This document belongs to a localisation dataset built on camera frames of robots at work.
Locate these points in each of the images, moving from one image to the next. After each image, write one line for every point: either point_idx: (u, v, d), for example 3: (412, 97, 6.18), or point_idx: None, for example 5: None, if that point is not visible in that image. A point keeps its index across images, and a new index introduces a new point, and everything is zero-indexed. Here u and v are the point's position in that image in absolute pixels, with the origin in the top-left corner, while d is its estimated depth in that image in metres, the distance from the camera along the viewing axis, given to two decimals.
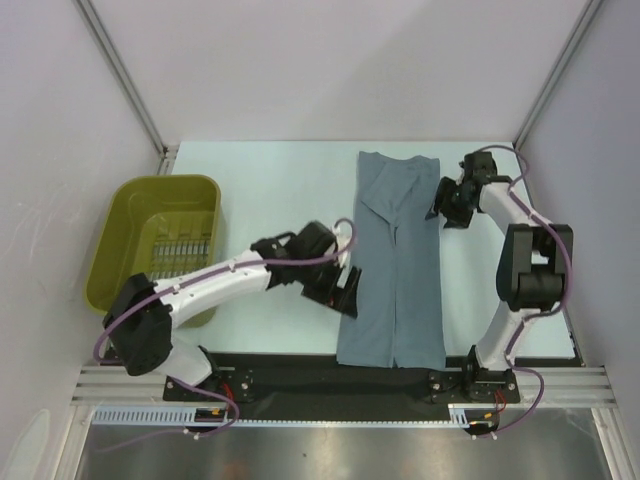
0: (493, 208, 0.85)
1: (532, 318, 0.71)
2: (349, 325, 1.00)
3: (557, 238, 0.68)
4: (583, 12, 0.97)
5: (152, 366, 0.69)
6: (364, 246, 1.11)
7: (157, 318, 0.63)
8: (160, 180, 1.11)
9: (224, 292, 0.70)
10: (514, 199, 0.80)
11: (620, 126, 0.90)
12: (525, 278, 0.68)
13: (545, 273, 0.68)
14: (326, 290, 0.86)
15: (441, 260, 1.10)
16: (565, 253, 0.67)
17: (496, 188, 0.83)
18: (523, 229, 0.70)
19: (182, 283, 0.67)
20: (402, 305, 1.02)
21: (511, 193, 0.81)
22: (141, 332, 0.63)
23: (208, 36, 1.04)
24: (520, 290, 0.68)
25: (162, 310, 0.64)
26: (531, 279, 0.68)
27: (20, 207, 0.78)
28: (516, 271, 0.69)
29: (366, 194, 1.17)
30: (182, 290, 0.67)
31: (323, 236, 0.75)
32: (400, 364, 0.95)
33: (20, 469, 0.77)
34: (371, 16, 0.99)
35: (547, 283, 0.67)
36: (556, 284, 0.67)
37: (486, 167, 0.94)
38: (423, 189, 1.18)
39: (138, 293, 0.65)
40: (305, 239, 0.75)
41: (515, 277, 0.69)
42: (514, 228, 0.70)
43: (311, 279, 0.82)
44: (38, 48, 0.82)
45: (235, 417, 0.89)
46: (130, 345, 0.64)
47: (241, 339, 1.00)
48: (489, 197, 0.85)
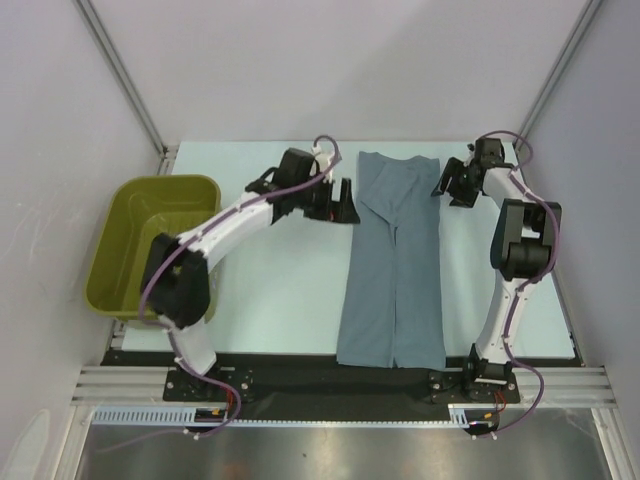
0: (493, 190, 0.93)
1: (526, 288, 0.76)
2: (349, 325, 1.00)
3: (549, 212, 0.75)
4: (582, 13, 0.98)
5: (196, 317, 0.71)
6: (364, 246, 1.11)
7: (194, 262, 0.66)
8: (160, 180, 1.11)
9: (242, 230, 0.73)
10: (514, 181, 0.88)
11: (620, 125, 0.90)
12: (514, 248, 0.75)
13: (533, 246, 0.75)
14: (324, 208, 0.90)
15: (441, 260, 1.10)
16: (554, 226, 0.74)
17: (499, 173, 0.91)
18: (516, 203, 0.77)
19: (203, 230, 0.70)
20: (402, 305, 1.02)
21: (511, 178, 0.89)
22: (183, 282, 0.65)
23: (208, 36, 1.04)
24: (509, 258, 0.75)
25: (196, 257, 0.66)
26: (520, 250, 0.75)
27: (20, 207, 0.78)
28: (507, 241, 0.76)
29: (366, 194, 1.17)
30: (204, 236, 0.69)
31: (302, 158, 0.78)
32: (400, 364, 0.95)
33: (20, 468, 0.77)
34: (370, 16, 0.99)
35: (534, 254, 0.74)
36: (543, 255, 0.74)
37: (495, 152, 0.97)
38: (423, 189, 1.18)
39: (166, 249, 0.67)
40: (288, 169, 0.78)
41: (505, 247, 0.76)
42: (508, 202, 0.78)
43: (308, 201, 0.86)
44: (38, 47, 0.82)
45: (234, 417, 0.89)
46: (173, 299, 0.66)
47: (241, 338, 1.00)
48: (492, 181, 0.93)
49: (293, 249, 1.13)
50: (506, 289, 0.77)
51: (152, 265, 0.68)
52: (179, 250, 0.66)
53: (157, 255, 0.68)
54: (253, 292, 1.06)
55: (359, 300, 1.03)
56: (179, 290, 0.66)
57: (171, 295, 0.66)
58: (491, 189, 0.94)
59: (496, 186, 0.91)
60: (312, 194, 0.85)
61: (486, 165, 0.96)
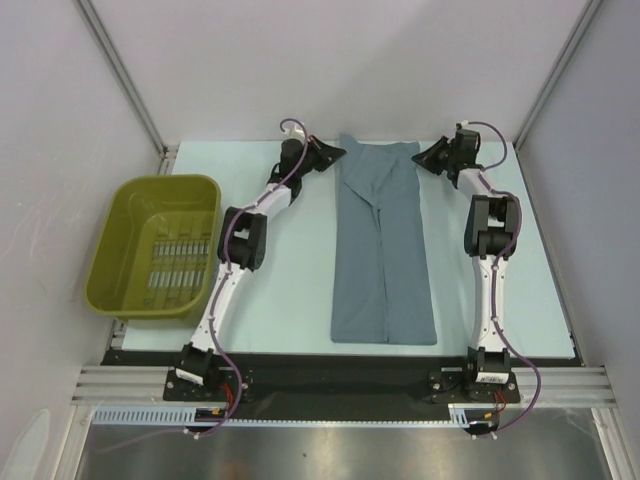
0: (463, 187, 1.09)
1: (499, 264, 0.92)
2: (341, 306, 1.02)
3: (513, 204, 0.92)
4: (584, 11, 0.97)
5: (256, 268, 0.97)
6: (349, 231, 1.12)
7: (258, 218, 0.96)
8: (160, 180, 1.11)
9: (276, 205, 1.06)
10: (480, 178, 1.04)
11: (620, 126, 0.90)
12: (483, 234, 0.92)
13: (498, 233, 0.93)
14: (322, 163, 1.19)
15: (427, 242, 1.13)
16: (513, 213, 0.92)
17: (470, 173, 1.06)
18: (484, 199, 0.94)
19: (258, 201, 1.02)
20: (392, 284, 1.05)
21: (480, 176, 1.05)
22: (253, 234, 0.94)
23: (208, 36, 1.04)
24: (479, 243, 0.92)
25: (257, 216, 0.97)
26: (488, 236, 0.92)
27: (20, 207, 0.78)
28: (477, 230, 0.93)
29: (347, 176, 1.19)
30: (258, 205, 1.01)
31: (295, 145, 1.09)
32: (392, 338, 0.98)
33: (20, 468, 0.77)
34: (371, 16, 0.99)
35: (499, 239, 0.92)
36: (507, 239, 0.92)
37: (470, 147, 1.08)
38: (403, 172, 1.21)
39: (232, 214, 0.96)
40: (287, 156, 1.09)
41: (475, 234, 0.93)
42: (478, 199, 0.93)
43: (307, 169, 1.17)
44: (38, 48, 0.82)
45: (225, 417, 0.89)
46: (245, 247, 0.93)
47: (241, 336, 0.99)
48: (465, 181, 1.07)
49: (292, 245, 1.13)
50: (484, 270, 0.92)
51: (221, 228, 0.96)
52: (241, 212, 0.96)
53: (225, 220, 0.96)
54: (249, 286, 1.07)
55: (350, 282, 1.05)
56: (249, 240, 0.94)
57: (243, 244, 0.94)
58: (462, 187, 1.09)
59: (467, 184, 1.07)
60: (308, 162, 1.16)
61: (459, 168, 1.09)
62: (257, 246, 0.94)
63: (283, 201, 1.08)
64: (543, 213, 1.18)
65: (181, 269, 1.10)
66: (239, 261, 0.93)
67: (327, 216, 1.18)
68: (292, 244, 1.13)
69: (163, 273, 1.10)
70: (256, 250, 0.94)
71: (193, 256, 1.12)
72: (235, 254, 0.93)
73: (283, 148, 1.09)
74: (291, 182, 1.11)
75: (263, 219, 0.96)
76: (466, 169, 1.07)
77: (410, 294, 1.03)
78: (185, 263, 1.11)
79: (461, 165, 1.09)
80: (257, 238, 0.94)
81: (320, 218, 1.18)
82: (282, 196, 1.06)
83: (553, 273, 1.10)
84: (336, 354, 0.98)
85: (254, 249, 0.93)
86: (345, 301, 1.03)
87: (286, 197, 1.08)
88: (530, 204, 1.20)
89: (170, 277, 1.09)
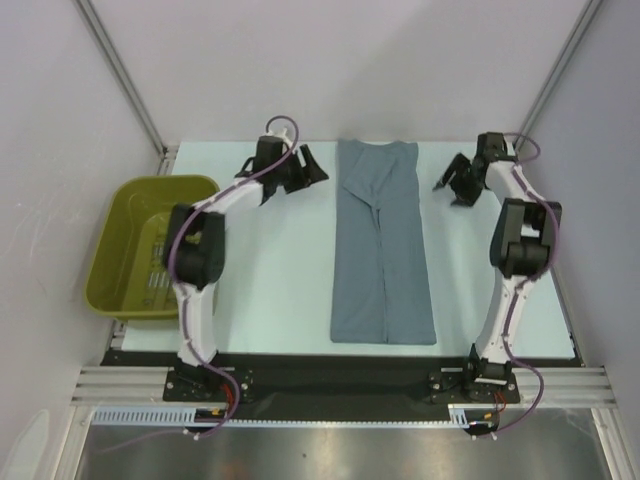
0: (495, 182, 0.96)
1: (525, 286, 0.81)
2: (340, 305, 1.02)
3: (550, 215, 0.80)
4: (582, 13, 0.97)
5: (212, 281, 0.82)
6: (349, 232, 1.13)
7: (214, 220, 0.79)
8: (159, 180, 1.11)
9: (241, 203, 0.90)
10: (515, 177, 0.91)
11: (620, 126, 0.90)
12: (515, 245, 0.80)
13: (531, 244, 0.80)
14: (301, 177, 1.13)
15: (427, 243, 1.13)
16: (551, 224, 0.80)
17: (502, 167, 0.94)
18: (519, 205, 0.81)
19: (217, 198, 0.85)
20: (391, 284, 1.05)
21: (514, 173, 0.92)
22: (208, 239, 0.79)
23: (208, 36, 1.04)
24: (509, 255, 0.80)
25: (214, 216, 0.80)
26: (518, 247, 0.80)
27: (20, 208, 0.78)
28: (506, 241, 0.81)
29: (346, 179, 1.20)
30: (217, 202, 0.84)
31: (272, 143, 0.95)
32: (392, 338, 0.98)
33: (20, 468, 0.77)
34: (371, 17, 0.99)
35: (533, 252, 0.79)
36: (540, 252, 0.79)
37: (497, 146, 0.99)
38: (403, 173, 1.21)
39: (186, 213, 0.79)
40: (265, 155, 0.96)
41: (506, 246, 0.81)
42: (511, 203, 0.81)
43: (285, 176, 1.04)
44: (38, 49, 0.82)
45: (228, 417, 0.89)
46: (198, 255, 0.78)
47: (237, 337, 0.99)
48: (494, 175, 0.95)
49: (291, 245, 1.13)
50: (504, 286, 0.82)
51: (172, 228, 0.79)
52: (197, 213, 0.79)
53: (176, 223, 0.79)
54: (246, 285, 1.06)
55: (349, 283, 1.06)
56: (203, 246, 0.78)
57: (197, 251, 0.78)
58: (492, 183, 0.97)
59: (497, 179, 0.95)
60: (287, 168, 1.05)
61: (490, 159, 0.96)
62: (214, 254, 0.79)
63: (250, 198, 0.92)
64: None
65: None
66: (192, 274, 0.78)
67: (327, 216, 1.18)
68: (291, 245, 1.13)
69: (163, 273, 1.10)
70: (210, 260, 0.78)
71: None
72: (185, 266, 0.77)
73: (259, 145, 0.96)
74: (264, 179, 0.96)
75: (220, 221, 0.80)
76: (498, 162, 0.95)
77: (411, 294, 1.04)
78: None
79: (492, 154, 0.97)
80: (213, 244, 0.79)
81: (321, 218, 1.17)
82: (249, 192, 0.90)
83: (553, 274, 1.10)
84: (336, 354, 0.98)
85: (209, 259, 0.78)
86: (345, 300, 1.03)
87: (256, 193, 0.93)
88: None
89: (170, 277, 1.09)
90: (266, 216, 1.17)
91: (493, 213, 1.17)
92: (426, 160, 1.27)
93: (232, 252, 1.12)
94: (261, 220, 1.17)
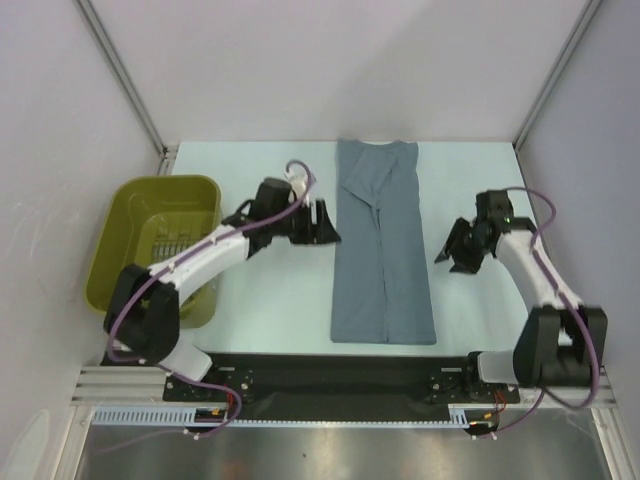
0: (507, 259, 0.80)
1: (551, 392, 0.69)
2: (340, 305, 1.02)
3: (586, 333, 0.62)
4: (581, 14, 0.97)
5: (163, 358, 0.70)
6: (349, 232, 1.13)
7: (163, 293, 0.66)
8: (160, 180, 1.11)
9: (211, 264, 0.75)
10: (539, 263, 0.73)
11: (620, 126, 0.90)
12: (548, 365, 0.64)
13: (570, 358, 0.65)
14: (306, 232, 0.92)
15: (427, 243, 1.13)
16: (585, 336, 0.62)
17: (516, 241, 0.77)
18: (553, 316, 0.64)
19: (176, 261, 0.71)
20: (391, 284, 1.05)
21: (533, 252, 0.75)
22: (153, 312, 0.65)
23: (207, 37, 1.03)
24: (543, 378, 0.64)
25: (166, 288, 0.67)
26: (554, 364, 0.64)
27: (20, 208, 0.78)
28: (540, 361, 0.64)
29: (346, 179, 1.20)
30: (175, 268, 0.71)
31: (279, 188, 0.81)
32: (392, 340, 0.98)
33: (20, 468, 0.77)
34: (371, 17, 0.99)
35: (572, 368, 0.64)
36: (580, 368, 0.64)
37: (503, 206, 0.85)
38: (403, 173, 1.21)
39: (137, 278, 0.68)
40: (265, 203, 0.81)
41: (539, 365, 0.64)
42: (542, 313, 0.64)
43: (287, 229, 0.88)
44: (38, 50, 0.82)
45: (233, 417, 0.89)
46: (140, 329, 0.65)
47: (238, 339, 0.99)
48: (506, 248, 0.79)
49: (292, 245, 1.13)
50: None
51: (118, 296, 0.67)
52: (151, 280, 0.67)
53: (127, 286, 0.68)
54: (247, 285, 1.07)
55: (349, 283, 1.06)
56: (148, 320, 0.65)
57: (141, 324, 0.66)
58: (507, 260, 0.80)
59: (514, 260, 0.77)
60: (291, 219, 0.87)
61: (503, 227, 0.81)
62: (161, 329, 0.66)
63: (231, 254, 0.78)
64: (542, 214, 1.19)
65: None
66: (135, 346, 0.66)
67: (327, 216, 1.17)
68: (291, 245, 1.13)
69: None
70: (156, 337, 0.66)
71: None
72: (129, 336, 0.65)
73: (263, 187, 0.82)
74: (257, 230, 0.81)
75: (171, 295, 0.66)
76: (509, 232, 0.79)
77: (411, 294, 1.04)
78: None
79: (501, 218, 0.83)
80: (158, 318, 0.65)
81: None
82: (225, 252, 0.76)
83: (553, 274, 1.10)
84: (337, 355, 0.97)
85: (153, 335, 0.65)
86: (345, 300, 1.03)
87: (236, 250, 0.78)
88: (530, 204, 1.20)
89: None
90: None
91: None
92: (426, 160, 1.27)
93: None
94: None
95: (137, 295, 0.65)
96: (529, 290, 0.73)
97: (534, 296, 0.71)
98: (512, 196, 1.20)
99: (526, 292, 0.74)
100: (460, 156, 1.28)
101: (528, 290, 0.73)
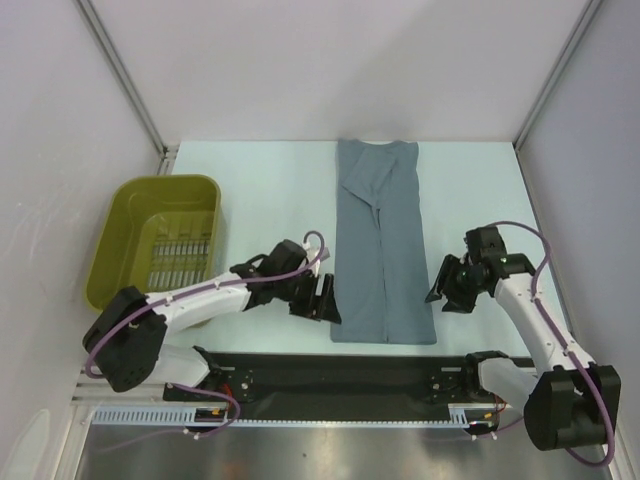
0: (506, 303, 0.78)
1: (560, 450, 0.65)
2: (341, 305, 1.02)
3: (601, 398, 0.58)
4: (582, 14, 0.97)
5: (129, 386, 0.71)
6: (349, 232, 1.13)
7: (152, 327, 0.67)
8: (159, 180, 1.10)
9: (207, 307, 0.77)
10: (546, 317, 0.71)
11: (621, 126, 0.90)
12: (563, 429, 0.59)
13: (584, 416, 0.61)
14: (306, 303, 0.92)
15: (427, 244, 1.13)
16: (600, 399, 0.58)
17: (515, 286, 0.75)
18: (567, 381, 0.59)
19: (174, 296, 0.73)
20: (391, 284, 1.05)
21: (535, 302, 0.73)
22: (136, 343, 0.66)
23: (207, 37, 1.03)
24: (558, 442, 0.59)
25: (155, 322, 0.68)
26: (569, 426, 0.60)
27: (20, 207, 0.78)
28: (554, 427, 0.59)
29: (346, 179, 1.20)
30: (172, 303, 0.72)
31: (295, 253, 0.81)
32: (392, 339, 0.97)
33: (20, 468, 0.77)
34: (371, 17, 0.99)
35: (588, 427, 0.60)
36: (596, 429, 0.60)
37: (495, 243, 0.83)
38: (403, 173, 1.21)
39: (133, 302, 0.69)
40: (277, 260, 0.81)
41: (554, 430, 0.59)
42: (554, 378, 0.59)
43: (290, 294, 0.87)
44: (38, 50, 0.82)
45: (235, 417, 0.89)
46: (117, 355, 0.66)
47: (239, 338, 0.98)
48: (507, 295, 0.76)
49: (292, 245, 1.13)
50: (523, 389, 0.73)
51: (110, 315, 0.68)
52: (145, 308, 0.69)
53: (119, 310, 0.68)
54: None
55: (349, 283, 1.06)
56: (128, 349, 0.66)
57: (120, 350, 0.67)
58: (508, 306, 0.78)
59: (515, 307, 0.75)
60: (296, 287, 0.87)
61: (501, 270, 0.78)
62: (136, 360, 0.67)
63: (232, 300, 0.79)
64: (542, 213, 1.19)
65: (181, 268, 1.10)
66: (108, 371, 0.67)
67: (327, 215, 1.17)
68: None
69: (163, 273, 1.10)
70: (130, 365, 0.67)
71: (192, 256, 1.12)
72: (105, 360, 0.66)
73: (281, 245, 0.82)
74: (262, 286, 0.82)
75: (159, 331, 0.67)
76: (508, 277, 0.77)
77: (411, 294, 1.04)
78: (185, 263, 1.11)
79: (497, 257, 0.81)
80: (138, 349, 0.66)
81: (321, 217, 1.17)
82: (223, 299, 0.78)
83: (554, 274, 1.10)
84: (333, 355, 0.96)
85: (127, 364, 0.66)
86: (345, 300, 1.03)
87: (237, 298, 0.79)
88: (530, 203, 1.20)
89: (170, 276, 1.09)
90: (266, 216, 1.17)
91: (494, 212, 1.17)
92: (426, 161, 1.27)
93: (233, 252, 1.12)
94: (261, 220, 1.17)
95: (128, 321, 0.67)
96: (533, 344, 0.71)
97: (543, 353, 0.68)
98: (513, 196, 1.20)
99: (531, 346, 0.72)
100: (460, 156, 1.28)
101: (534, 346, 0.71)
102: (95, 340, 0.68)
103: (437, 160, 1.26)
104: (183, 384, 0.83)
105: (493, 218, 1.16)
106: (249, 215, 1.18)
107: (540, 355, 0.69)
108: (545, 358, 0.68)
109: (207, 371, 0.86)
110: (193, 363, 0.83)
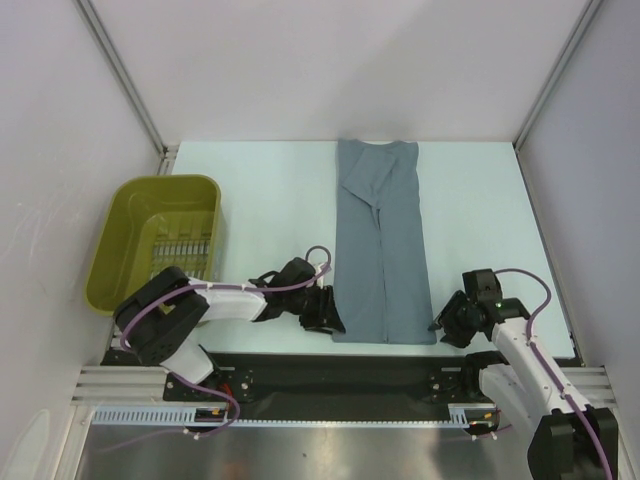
0: (502, 347, 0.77)
1: None
2: (342, 304, 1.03)
3: (593, 437, 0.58)
4: (581, 15, 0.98)
5: (153, 362, 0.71)
6: (349, 232, 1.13)
7: (195, 305, 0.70)
8: (159, 180, 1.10)
9: (231, 308, 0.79)
10: (540, 360, 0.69)
11: (621, 126, 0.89)
12: (565, 473, 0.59)
13: (586, 460, 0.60)
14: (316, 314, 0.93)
15: (427, 244, 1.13)
16: (596, 441, 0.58)
17: (512, 333, 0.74)
18: (562, 424, 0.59)
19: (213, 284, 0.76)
20: (391, 284, 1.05)
21: (531, 345, 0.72)
22: (173, 318, 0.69)
23: (208, 37, 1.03)
24: None
25: (198, 301, 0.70)
26: (572, 470, 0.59)
27: (20, 207, 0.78)
28: (556, 471, 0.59)
29: (346, 179, 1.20)
30: (211, 291, 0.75)
31: (303, 268, 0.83)
32: (392, 339, 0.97)
33: (20, 468, 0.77)
34: (371, 17, 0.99)
35: (590, 471, 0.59)
36: (598, 473, 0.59)
37: (490, 286, 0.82)
38: (403, 172, 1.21)
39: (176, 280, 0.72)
40: (286, 277, 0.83)
41: (557, 473, 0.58)
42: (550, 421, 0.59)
43: (298, 308, 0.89)
44: (38, 49, 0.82)
45: (235, 417, 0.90)
46: (152, 328, 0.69)
47: (241, 338, 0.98)
48: (504, 341, 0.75)
49: (292, 244, 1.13)
50: (525, 408, 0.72)
51: (151, 289, 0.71)
52: (188, 287, 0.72)
53: (164, 285, 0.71)
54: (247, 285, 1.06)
55: (349, 283, 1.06)
56: (164, 323, 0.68)
57: (155, 324, 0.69)
58: (503, 348, 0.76)
59: (510, 350, 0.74)
60: (304, 301, 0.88)
61: (497, 316, 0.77)
62: (169, 335, 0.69)
63: (246, 309, 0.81)
64: (542, 213, 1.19)
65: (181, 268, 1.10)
66: (140, 342, 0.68)
67: (327, 215, 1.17)
68: (292, 245, 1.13)
69: None
70: (161, 340, 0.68)
71: (193, 256, 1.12)
72: (140, 332, 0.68)
73: (293, 262, 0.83)
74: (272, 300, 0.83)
75: (201, 309, 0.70)
76: (504, 324, 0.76)
77: (411, 294, 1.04)
78: (185, 263, 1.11)
79: (492, 303, 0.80)
80: (174, 325, 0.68)
81: (321, 217, 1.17)
82: (244, 302, 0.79)
83: (553, 274, 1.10)
84: (333, 355, 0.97)
85: (159, 337, 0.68)
86: (346, 301, 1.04)
87: (253, 307, 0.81)
88: (529, 203, 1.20)
89: None
90: (267, 215, 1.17)
91: (494, 212, 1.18)
92: (427, 160, 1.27)
93: (235, 252, 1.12)
94: (262, 219, 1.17)
95: (169, 296, 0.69)
96: (529, 384, 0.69)
97: (540, 397, 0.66)
98: (512, 196, 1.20)
99: (528, 389, 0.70)
100: (461, 156, 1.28)
101: (531, 390, 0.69)
102: (133, 309, 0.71)
103: (437, 160, 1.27)
104: (184, 379, 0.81)
105: (493, 218, 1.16)
106: (251, 215, 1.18)
107: (537, 398, 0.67)
108: (542, 401, 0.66)
109: (210, 369, 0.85)
110: (196, 360, 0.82)
